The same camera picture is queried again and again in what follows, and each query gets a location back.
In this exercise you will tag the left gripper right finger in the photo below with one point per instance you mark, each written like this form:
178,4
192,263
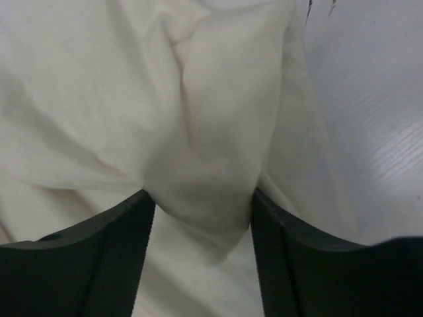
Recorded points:
304,271

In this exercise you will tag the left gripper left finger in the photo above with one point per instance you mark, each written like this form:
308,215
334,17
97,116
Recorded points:
92,268

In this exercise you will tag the white t shirt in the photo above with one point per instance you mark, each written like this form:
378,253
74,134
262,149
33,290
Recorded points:
196,105

